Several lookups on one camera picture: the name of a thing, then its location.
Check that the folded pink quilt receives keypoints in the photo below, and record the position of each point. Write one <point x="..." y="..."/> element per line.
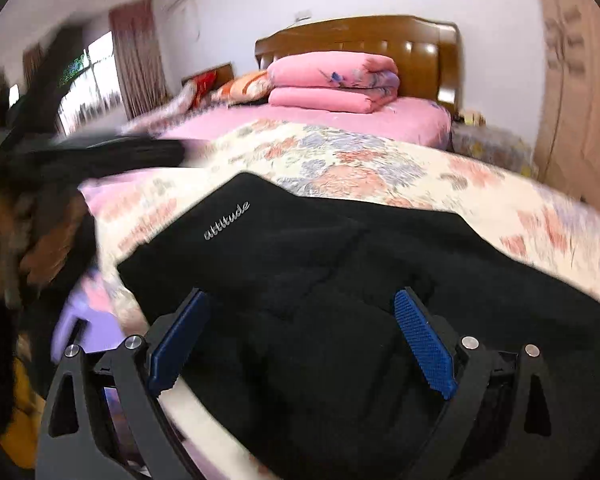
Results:
<point x="330" y="80"/>

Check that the small items on nightstand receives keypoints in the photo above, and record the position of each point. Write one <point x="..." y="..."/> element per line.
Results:
<point x="470" y="119"/>

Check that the black pants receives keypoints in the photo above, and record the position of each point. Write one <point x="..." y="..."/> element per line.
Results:
<point x="330" y="280"/>

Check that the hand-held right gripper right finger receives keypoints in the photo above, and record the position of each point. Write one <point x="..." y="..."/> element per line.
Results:
<point x="425" y="347"/>

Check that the pink bedsheet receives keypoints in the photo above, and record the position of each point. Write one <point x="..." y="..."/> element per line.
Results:
<point x="330" y="115"/>

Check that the window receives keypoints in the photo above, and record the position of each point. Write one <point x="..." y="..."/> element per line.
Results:
<point x="92" y="80"/>

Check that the wooden wardrobe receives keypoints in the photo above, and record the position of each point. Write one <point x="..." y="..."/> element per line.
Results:
<point x="580" y="85"/>

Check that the red pillow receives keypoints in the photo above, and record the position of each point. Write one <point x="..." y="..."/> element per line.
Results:
<point x="205" y="82"/>

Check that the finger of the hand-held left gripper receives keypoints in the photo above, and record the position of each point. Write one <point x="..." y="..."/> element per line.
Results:
<point x="120" y="154"/>

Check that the orange floral pillow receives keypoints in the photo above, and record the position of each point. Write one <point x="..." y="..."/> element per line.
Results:
<point x="245" y="87"/>

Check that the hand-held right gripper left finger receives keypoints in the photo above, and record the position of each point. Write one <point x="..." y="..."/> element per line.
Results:
<point x="177" y="342"/>

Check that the white wall socket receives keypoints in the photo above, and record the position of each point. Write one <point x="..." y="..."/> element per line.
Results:
<point x="303" y="15"/>

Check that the pale floral pillow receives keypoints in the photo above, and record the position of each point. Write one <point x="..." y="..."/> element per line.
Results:
<point x="185" y="102"/>

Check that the person's left forearm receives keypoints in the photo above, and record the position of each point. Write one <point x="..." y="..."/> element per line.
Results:
<point x="30" y="240"/>

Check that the red patterned curtain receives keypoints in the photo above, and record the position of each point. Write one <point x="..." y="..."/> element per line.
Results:
<point x="140" y="60"/>
<point x="32" y="67"/>

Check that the nightstand with floral cover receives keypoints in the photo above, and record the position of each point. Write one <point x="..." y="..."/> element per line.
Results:
<point x="490" y="147"/>

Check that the wooden bed headboard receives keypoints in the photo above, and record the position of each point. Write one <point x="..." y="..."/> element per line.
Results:
<point x="410" y="45"/>

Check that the floral bedspread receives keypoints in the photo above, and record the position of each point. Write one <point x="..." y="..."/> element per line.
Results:
<point x="380" y="170"/>

